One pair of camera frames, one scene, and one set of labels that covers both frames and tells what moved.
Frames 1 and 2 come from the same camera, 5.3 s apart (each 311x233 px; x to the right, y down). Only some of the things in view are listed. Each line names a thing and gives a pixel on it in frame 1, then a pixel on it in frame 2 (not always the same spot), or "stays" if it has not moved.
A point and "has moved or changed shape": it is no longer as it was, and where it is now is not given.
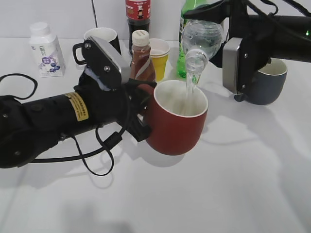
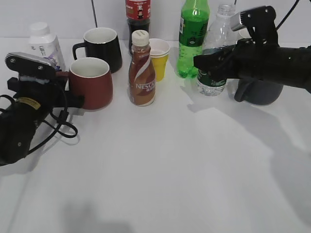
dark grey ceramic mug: [267, 84] stays
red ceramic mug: [179, 108] -> [92, 78]
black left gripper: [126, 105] -> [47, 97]
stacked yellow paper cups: [160, 49] stays
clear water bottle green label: [201, 40] has moved or changed shape
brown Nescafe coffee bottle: [142, 66] stays
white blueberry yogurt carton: [46, 50] stays
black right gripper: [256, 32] -> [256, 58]
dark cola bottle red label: [138, 15] stays
